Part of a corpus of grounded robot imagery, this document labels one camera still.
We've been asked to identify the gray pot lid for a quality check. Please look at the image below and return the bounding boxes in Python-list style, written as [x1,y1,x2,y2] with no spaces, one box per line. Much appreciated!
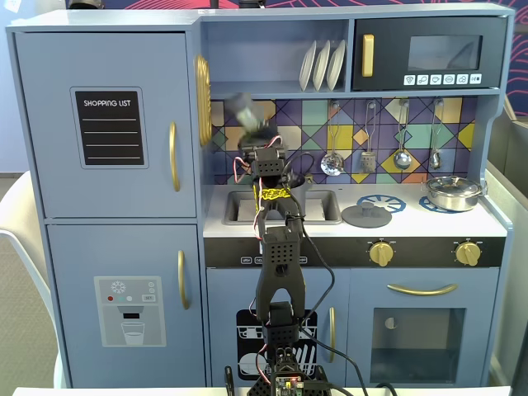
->
[341,200,393,229]

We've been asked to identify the blue toy kitchen unit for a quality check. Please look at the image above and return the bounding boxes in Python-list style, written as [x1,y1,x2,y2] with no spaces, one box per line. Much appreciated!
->
[6,6,516,389]

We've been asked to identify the gold freezer door handle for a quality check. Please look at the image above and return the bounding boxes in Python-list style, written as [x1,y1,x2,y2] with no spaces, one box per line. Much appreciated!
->
[177,249,191,310]

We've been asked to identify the blue oven door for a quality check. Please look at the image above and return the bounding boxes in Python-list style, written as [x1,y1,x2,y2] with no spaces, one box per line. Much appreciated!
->
[349,267,501,385]

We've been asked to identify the robot controller board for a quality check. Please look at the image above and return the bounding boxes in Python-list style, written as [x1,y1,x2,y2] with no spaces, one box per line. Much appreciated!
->
[271,373,309,396]

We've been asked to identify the gold toy phone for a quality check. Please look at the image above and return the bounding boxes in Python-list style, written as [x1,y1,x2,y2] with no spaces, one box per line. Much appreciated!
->
[193,54,213,147]

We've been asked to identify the white chair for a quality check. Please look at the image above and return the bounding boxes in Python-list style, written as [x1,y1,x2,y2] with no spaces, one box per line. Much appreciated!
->
[0,171,59,389]

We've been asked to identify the gray partition panel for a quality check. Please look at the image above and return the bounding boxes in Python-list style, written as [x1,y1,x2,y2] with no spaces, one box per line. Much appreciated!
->
[486,102,528,389]

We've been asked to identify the gold stove knob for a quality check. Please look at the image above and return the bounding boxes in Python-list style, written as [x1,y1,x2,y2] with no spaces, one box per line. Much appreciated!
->
[455,241,481,267]
[368,241,394,268]

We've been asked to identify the red white servo wire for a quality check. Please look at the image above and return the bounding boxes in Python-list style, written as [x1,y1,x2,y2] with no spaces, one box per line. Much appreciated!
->
[233,135,285,243]

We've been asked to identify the black microwave door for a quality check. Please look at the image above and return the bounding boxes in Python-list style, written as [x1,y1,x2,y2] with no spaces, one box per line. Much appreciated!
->
[353,16,508,91]

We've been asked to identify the steel pot with lid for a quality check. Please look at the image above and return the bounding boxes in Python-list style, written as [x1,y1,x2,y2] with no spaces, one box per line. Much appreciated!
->
[421,175,488,213]

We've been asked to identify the steel slotted spatula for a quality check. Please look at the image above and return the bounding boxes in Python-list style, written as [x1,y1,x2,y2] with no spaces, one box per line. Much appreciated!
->
[357,101,378,175]

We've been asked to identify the gray plastic pot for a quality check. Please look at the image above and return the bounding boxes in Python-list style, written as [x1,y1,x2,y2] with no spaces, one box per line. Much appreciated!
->
[252,172,314,221]

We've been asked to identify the gold dishwasher handle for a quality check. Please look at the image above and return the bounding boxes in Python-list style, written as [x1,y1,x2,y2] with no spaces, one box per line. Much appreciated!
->
[328,306,337,364]

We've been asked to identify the steel ladle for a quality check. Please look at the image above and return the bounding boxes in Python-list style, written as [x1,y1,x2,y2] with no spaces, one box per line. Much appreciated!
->
[393,98,413,171]

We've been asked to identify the black cable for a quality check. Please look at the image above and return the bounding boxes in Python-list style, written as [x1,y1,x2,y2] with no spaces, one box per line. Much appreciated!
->
[282,152,370,396]

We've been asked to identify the freezer door with dispenser print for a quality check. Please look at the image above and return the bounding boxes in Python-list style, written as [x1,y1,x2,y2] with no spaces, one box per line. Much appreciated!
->
[45,224,207,388]

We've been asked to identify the steel skimmer spoon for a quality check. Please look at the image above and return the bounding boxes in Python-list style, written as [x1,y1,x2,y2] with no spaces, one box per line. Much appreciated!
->
[320,101,346,177]

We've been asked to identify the white toy plate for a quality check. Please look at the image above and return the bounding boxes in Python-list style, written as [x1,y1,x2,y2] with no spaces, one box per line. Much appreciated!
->
[326,39,347,91]
[299,40,318,92]
[312,40,332,92]

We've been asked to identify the gray salt shaker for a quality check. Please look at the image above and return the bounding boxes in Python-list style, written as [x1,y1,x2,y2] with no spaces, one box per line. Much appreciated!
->
[224,92,267,131]

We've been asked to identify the gold oven handle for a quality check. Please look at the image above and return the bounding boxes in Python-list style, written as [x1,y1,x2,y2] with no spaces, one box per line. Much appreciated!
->
[386,282,459,297]

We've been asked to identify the gold fridge door handle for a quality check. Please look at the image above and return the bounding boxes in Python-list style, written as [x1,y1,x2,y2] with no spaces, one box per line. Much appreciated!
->
[168,120,182,193]

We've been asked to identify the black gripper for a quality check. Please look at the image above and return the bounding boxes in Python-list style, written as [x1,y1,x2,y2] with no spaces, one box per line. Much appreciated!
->
[238,116,289,163]

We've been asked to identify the fridge door with shopping list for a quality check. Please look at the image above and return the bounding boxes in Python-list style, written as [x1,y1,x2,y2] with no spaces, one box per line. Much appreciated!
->
[14,31,198,219]

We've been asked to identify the gray toy sink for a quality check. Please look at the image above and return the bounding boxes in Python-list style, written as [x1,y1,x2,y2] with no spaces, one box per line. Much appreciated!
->
[222,189,343,226]

